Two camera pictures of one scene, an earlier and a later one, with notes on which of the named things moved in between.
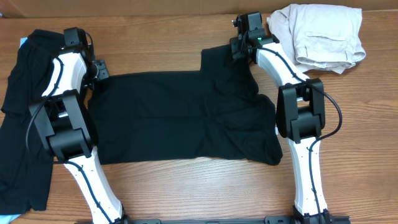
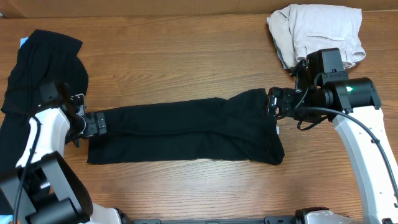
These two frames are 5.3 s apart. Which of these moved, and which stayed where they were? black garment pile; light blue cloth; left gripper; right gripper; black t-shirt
Moved: black t-shirt; left gripper; right gripper
Stayed: light blue cloth; black garment pile
